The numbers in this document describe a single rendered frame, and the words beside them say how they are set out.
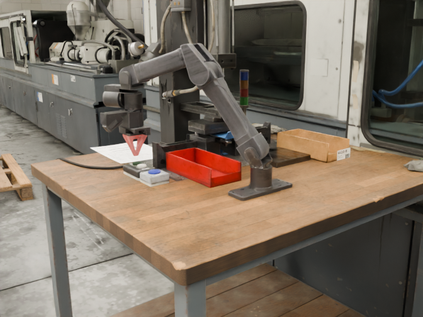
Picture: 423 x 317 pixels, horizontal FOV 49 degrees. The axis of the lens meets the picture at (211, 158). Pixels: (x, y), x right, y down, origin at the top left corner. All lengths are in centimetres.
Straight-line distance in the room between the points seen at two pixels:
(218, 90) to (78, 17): 479
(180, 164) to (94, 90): 326
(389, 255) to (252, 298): 60
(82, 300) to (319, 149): 153
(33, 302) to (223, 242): 179
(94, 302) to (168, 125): 112
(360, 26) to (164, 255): 131
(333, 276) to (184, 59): 137
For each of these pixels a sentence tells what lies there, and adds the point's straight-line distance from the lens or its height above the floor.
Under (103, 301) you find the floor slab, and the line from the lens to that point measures 260.
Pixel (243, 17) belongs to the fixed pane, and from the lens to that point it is 262.
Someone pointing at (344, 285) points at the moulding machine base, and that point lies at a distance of 229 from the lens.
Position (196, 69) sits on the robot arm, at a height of 125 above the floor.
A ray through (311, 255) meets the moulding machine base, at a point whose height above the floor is 29.
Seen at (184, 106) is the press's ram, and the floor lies 107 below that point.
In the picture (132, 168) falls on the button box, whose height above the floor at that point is 93.
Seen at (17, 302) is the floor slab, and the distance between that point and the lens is 273.
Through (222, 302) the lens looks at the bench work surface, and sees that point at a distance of 211.
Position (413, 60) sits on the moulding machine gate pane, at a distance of 186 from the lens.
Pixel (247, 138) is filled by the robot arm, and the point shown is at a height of 106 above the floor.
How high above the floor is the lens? 134
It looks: 15 degrees down
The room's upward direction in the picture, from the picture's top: 1 degrees counter-clockwise
